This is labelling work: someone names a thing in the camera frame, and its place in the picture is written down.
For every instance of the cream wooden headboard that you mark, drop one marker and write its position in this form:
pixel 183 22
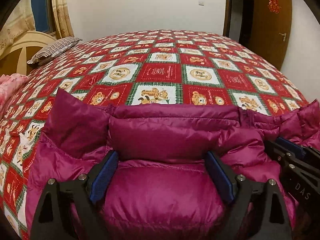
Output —
pixel 14 58

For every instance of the grey striped pillow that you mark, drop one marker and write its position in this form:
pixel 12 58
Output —
pixel 51 51

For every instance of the brown wooden door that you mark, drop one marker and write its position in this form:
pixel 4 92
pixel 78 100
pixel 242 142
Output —
pixel 265 40

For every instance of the red door decoration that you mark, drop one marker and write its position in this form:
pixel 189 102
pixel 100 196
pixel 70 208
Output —
pixel 273 6

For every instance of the metal door handle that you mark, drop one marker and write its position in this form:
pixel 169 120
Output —
pixel 283 36

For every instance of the magenta quilted down jacket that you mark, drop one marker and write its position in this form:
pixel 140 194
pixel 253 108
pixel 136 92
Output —
pixel 161 189

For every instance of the pink floral blanket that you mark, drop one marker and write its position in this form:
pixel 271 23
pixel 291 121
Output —
pixel 9 84

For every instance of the beige patterned curtain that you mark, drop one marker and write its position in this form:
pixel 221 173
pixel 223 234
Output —
pixel 47 16

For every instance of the red patchwork bear bedspread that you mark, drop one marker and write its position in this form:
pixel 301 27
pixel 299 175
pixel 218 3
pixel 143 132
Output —
pixel 157 66

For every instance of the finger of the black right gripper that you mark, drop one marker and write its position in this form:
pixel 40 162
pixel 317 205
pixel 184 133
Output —
pixel 299 176
pixel 291 146

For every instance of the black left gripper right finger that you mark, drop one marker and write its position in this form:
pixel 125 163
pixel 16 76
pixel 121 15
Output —
pixel 254 210

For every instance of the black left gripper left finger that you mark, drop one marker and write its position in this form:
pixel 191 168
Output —
pixel 66 209

